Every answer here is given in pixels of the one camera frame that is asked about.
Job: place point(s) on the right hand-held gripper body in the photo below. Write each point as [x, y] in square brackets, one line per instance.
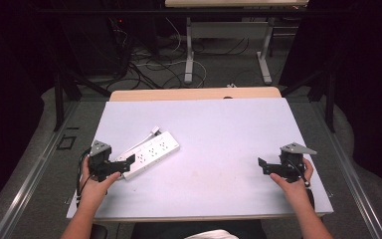
[291, 162]

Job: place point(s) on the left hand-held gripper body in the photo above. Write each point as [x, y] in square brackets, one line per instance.
[99, 162]

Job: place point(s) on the white power strip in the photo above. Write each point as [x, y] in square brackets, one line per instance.
[155, 151]

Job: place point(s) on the person's left hand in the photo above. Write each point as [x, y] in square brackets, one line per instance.
[94, 187]

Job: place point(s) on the person's right hand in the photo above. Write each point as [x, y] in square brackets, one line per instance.
[295, 188]

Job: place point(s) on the white table board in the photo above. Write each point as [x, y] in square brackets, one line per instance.
[212, 149]

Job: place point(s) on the black chair part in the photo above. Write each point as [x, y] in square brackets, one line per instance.
[99, 231]

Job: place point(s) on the black metal stand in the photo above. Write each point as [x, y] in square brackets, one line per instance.
[329, 99]
[61, 96]

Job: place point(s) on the person's dark trousers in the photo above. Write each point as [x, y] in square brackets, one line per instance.
[165, 230]

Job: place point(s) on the person's white shirt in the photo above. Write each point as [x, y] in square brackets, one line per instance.
[212, 235]

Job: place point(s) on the dark computer tower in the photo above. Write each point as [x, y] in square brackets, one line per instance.
[93, 46]

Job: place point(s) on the white desk with metal legs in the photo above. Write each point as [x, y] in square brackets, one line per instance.
[229, 30]

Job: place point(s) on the metal floor rail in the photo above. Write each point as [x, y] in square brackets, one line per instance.
[30, 179]
[351, 172]

